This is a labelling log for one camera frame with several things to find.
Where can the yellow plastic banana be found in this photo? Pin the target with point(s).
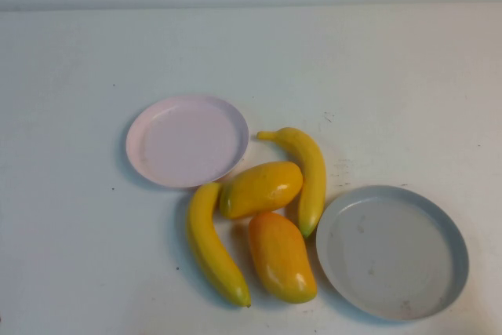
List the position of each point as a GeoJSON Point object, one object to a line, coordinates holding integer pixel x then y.
{"type": "Point", "coordinates": [213, 248]}
{"type": "Point", "coordinates": [310, 178]}

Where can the orange-tinted plastic mango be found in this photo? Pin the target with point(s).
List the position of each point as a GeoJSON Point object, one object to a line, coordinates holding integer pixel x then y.
{"type": "Point", "coordinates": [280, 256]}

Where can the pink round plate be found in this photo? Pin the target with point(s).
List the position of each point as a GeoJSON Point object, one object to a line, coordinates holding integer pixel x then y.
{"type": "Point", "coordinates": [184, 143]}

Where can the yellow plastic mango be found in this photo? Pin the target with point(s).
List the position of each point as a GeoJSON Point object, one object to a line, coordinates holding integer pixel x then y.
{"type": "Point", "coordinates": [259, 190]}

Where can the grey round plate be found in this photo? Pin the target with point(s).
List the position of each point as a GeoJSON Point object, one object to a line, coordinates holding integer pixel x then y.
{"type": "Point", "coordinates": [392, 256]}

